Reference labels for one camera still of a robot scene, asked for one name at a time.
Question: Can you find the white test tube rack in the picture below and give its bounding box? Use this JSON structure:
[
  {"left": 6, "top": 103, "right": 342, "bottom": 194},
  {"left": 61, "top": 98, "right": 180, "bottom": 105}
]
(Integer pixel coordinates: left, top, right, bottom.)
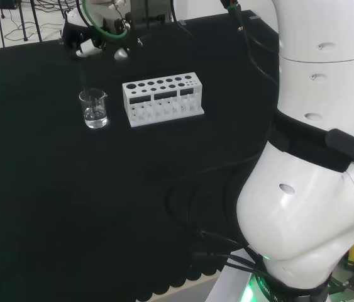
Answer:
[{"left": 121, "top": 72, "right": 206, "bottom": 128}]

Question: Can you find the black bench cloth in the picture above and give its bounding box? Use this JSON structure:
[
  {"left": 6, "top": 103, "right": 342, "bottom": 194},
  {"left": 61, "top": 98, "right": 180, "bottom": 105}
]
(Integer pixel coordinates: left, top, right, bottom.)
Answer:
[{"left": 0, "top": 9, "right": 290, "bottom": 302}]

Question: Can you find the dark equipment box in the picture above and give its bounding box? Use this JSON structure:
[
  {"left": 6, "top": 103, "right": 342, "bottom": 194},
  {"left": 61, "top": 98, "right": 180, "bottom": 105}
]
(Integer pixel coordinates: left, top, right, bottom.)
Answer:
[{"left": 129, "top": 0, "right": 178, "bottom": 25}]

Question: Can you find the black tripod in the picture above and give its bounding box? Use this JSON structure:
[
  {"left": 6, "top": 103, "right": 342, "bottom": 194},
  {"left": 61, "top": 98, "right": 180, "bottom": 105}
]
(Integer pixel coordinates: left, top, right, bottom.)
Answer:
[{"left": 0, "top": 0, "right": 44, "bottom": 48}]

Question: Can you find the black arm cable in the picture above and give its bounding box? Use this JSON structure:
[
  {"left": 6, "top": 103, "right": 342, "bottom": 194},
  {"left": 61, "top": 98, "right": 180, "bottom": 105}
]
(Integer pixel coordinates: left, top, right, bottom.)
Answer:
[{"left": 235, "top": 26, "right": 283, "bottom": 87}]

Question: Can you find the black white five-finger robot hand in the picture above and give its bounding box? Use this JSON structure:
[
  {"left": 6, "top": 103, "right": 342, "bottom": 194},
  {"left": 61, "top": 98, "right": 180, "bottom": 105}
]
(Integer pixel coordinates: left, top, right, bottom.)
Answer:
[{"left": 60, "top": 0, "right": 143, "bottom": 61}]

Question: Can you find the green cable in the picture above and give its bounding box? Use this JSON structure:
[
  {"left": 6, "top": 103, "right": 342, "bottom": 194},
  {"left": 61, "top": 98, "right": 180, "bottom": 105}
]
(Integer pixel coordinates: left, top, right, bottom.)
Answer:
[{"left": 80, "top": 0, "right": 131, "bottom": 40}]

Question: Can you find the small clear glass beaker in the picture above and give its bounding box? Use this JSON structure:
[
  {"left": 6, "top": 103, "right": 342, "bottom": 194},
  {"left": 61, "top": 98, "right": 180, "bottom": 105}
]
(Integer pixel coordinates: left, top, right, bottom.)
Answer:
[{"left": 78, "top": 88, "right": 109, "bottom": 130}]

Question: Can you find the black cable bundle at base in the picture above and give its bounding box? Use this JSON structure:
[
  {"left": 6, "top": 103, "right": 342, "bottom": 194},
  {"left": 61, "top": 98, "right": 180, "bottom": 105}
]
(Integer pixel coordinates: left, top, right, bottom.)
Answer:
[{"left": 166, "top": 153, "right": 267, "bottom": 279}]

